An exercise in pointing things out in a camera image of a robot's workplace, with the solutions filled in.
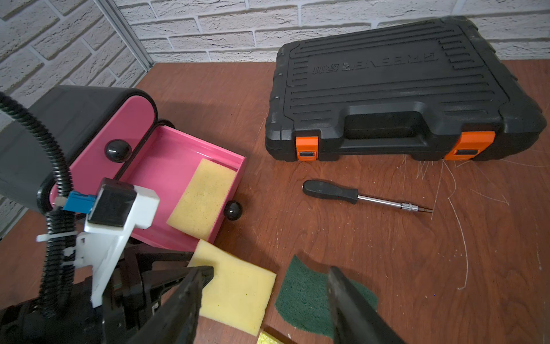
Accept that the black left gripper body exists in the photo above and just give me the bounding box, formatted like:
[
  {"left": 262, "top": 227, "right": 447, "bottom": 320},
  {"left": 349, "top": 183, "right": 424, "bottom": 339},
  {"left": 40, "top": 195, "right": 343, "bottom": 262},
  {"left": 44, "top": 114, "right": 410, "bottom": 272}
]
[{"left": 1, "top": 245, "right": 213, "bottom": 343}]

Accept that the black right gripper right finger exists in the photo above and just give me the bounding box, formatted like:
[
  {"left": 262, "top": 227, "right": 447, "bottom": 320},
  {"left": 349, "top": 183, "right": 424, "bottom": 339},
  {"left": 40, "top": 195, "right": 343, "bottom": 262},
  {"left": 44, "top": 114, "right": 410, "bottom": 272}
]
[{"left": 327, "top": 267, "right": 405, "bottom": 344}]

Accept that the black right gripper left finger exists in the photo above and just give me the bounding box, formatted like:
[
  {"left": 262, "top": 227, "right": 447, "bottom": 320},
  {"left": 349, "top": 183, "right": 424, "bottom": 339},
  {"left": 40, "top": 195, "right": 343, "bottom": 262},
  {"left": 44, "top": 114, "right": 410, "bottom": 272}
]
[{"left": 127, "top": 267, "right": 202, "bottom": 343}]

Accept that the green yellow scouring sponge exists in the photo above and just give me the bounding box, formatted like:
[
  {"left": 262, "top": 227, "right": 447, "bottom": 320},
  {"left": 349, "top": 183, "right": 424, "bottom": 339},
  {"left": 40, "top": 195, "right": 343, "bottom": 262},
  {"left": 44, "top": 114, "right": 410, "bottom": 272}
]
[{"left": 274, "top": 254, "right": 380, "bottom": 339}]

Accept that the pale yellow foam sponge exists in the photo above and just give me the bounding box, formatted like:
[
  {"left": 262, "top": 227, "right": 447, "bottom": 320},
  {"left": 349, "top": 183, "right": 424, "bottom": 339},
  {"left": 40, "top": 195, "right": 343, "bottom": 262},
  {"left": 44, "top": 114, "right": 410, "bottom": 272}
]
[
  {"left": 167, "top": 159, "right": 236, "bottom": 241},
  {"left": 189, "top": 240, "right": 276, "bottom": 336}
]

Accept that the pink drawer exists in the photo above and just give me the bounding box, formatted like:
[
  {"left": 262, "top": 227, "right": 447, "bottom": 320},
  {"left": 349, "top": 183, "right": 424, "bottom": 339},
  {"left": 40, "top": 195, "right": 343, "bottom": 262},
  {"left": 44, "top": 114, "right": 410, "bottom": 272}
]
[
  {"left": 43, "top": 87, "right": 158, "bottom": 194},
  {"left": 120, "top": 126, "right": 246, "bottom": 252}
]

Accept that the black drawer cabinet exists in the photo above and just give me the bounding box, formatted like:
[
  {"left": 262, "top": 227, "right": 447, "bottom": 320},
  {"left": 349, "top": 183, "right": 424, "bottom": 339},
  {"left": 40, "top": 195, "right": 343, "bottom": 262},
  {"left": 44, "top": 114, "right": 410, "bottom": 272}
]
[{"left": 1, "top": 85, "right": 158, "bottom": 213}]

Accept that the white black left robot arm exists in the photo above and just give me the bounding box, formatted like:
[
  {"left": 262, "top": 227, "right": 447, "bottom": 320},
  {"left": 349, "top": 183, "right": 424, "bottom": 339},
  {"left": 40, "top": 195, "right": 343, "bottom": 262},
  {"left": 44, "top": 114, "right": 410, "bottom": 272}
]
[{"left": 1, "top": 95, "right": 214, "bottom": 343}]

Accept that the black plastic tool case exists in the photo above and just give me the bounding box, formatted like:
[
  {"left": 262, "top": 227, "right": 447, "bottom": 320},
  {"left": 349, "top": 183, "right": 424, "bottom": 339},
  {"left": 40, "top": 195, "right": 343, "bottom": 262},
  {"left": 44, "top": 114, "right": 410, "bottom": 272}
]
[{"left": 265, "top": 17, "right": 547, "bottom": 161}]

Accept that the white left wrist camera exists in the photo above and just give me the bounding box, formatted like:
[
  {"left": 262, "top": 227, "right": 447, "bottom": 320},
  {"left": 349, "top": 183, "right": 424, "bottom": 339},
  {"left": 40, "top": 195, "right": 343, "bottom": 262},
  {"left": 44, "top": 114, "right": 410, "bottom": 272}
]
[{"left": 37, "top": 178, "right": 160, "bottom": 308}]

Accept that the aluminium corner frame post left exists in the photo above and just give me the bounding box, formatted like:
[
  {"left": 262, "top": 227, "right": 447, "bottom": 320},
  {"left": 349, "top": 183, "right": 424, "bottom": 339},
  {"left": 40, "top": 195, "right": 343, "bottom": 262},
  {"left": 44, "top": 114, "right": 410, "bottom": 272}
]
[{"left": 94, "top": 0, "right": 155, "bottom": 72}]

